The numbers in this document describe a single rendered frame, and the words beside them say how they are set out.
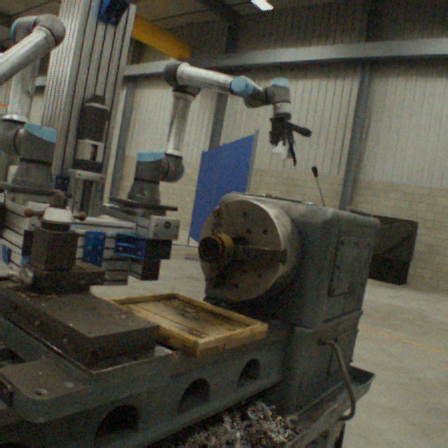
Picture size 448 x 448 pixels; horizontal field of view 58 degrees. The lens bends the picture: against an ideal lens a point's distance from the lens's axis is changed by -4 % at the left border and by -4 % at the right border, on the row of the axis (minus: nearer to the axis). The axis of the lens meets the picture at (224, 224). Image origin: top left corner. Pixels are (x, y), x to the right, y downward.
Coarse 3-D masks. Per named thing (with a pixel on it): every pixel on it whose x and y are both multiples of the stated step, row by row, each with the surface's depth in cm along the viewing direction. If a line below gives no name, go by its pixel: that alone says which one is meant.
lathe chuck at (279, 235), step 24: (240, 216) 130; (264, 216) 125; (240, 240) 138; (264, 240) 125; (288, 240) 125; (240, 264) 129; (264, 264) 124; (288, 264) 125; (240, 288) 129; (264, 288) 124
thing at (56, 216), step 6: (48, 210) 86; (54, 210) 86; (60, 210) 86; (66, 210) 87; (42, 216) 85; (48, 216) 85; (54, 216) 85; (60, 216) 86; (66, 216) 87; (72, 216) 89; (48, 222) 85; (54, 222) 85; (60, 222) 85; (66, 222) 86; (72, 222) 88
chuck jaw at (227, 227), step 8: (216, 208) 131; (224, 208) 131; (216, 216) 131; (224, 216) 129; (216, 224) 128; (224, 224) 127; (232, 224) 131; (216, 232) 125; (224, 232) 125; (232, 232) 129; (232, 240) 130
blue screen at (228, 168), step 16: (224, 144) 817; (240, 144) 696; (256, 144) 622; (208, 160) 928; (224, 160) 786; (240, 160) 682; (208, 176) 903; (224, 176) 769; (240, 176) 669; (208, 192) 880; (224, 192) 752; (240, 192) 659; (208, 208) 858; (192, 224) 1000
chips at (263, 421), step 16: (256, 400) 134; (224, 416) 119; (240, 416) 133; (256, 416) 125; (272, 416) 132; (288, 416) 129; (176, 432) 114; (192, 432) 113; (208, 432) 116; (224, 432) 121; (240, 432) 118; (256, 432) 115; (272, 432) 118; (288, 432) 124
